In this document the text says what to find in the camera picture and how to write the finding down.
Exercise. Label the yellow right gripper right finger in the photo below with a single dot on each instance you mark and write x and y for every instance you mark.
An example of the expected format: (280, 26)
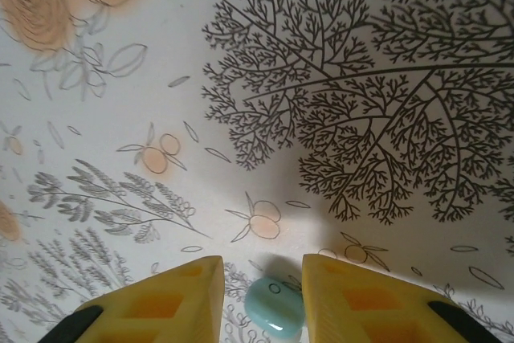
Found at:
(361, 311)

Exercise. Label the floral patterned table covering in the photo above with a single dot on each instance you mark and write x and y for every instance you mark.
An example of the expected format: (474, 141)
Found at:
(160, 78)

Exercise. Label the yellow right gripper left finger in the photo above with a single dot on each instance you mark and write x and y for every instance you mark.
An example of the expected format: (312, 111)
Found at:
(160, 311)

